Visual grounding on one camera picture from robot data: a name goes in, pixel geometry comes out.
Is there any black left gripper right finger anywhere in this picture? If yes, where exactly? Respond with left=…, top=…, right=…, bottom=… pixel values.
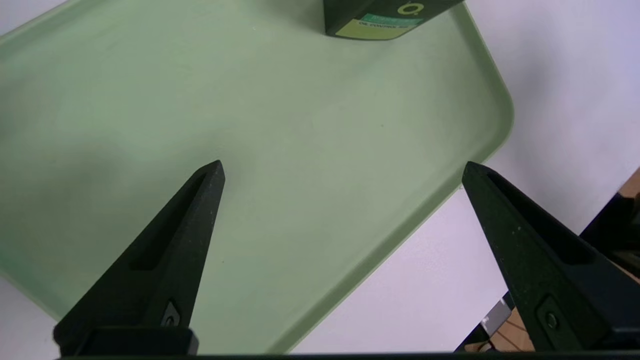
left=461, top=161, right=640, bottom=353

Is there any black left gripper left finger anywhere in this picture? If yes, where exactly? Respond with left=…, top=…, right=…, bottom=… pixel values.
left=53, top=160, right=226, bottom=354

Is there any light green plastic tray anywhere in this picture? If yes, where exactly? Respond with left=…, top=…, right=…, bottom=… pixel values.
left=0, top=0, right=515, bottom=355

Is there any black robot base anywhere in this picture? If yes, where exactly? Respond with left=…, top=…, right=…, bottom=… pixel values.
left=454, top=192, right=640, bottom=354

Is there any black pump bottle green label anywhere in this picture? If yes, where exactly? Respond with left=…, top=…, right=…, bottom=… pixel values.
left=323, top=0, right=467, bottom=42

